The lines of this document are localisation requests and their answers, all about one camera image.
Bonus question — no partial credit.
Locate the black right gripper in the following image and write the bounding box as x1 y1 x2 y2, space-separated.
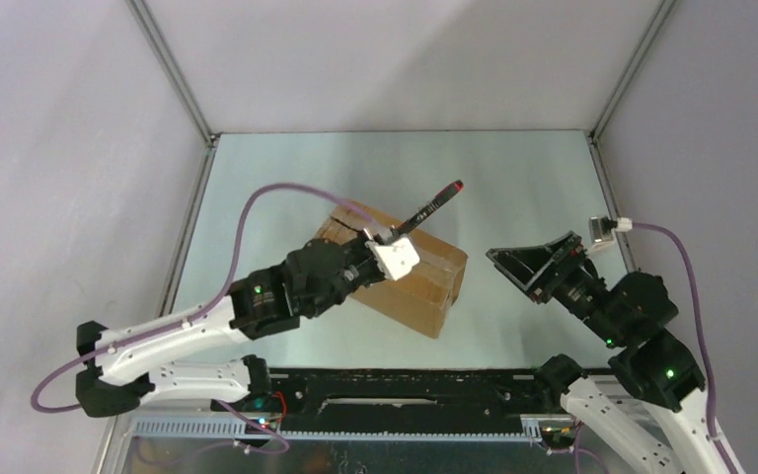
484 228 625 345

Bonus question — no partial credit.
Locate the brown cardboard express box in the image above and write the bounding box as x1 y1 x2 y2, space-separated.
313 201 468 339

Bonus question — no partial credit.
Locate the red black utility knife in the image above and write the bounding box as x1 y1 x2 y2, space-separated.
372 180 465 244

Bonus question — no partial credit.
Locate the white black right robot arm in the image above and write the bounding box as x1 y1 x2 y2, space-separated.
486 232 742 473

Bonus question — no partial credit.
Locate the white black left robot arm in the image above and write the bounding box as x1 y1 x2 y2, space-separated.
75 238 387 418

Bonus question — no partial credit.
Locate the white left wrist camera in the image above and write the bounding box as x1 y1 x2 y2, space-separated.
366 235 420 281

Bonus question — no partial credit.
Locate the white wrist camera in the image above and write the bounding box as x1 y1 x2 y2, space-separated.
366 235 420 281
586 216 634 254

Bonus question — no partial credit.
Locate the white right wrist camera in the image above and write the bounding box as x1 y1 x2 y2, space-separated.
586 216 634 254

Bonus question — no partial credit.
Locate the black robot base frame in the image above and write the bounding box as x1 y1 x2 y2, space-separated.
156 353 668 454

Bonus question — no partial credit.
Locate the aluminium right corner post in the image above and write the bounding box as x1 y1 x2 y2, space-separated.
588 0 678 143

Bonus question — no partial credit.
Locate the aluminium corner post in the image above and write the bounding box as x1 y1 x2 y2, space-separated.
125 0 216 147
588 0 678 143

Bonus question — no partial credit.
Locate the aluminium left corner post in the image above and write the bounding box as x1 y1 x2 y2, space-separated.
125 0 216 147

